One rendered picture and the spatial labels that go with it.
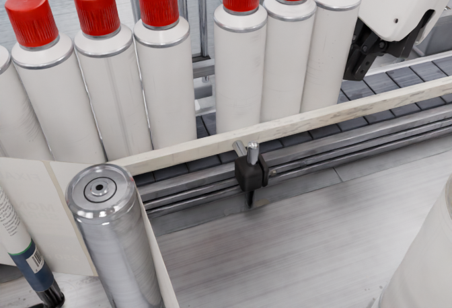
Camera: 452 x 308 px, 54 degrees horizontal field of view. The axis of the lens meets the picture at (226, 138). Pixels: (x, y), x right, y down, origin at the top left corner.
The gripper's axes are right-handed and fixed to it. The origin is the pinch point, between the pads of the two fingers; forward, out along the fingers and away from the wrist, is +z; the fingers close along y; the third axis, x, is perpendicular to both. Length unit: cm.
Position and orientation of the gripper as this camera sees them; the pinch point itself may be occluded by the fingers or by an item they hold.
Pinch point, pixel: (356, 62)
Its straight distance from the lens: 55.9
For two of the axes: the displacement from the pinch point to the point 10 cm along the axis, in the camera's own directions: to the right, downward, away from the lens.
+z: -3.2, 7.3, 6.0
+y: 3.3, 6.8, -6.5
